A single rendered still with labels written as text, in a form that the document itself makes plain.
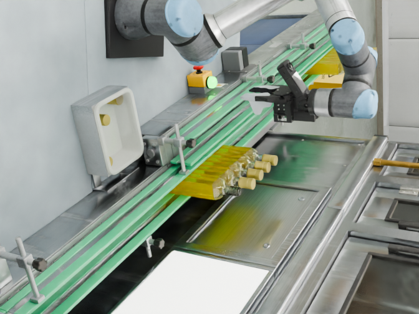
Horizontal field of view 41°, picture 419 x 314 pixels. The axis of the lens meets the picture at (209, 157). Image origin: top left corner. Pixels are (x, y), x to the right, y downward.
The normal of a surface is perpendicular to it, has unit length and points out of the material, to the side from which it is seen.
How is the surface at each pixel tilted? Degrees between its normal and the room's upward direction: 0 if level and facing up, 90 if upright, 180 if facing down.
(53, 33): 0
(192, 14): 8
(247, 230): 90
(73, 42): 0
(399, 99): 90
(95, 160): 90
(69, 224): 90
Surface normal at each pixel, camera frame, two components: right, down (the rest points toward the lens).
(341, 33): -0.42, -0.39
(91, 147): -0.48, 0.43
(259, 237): -0.14, -0.90
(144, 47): 0.85, 0.15
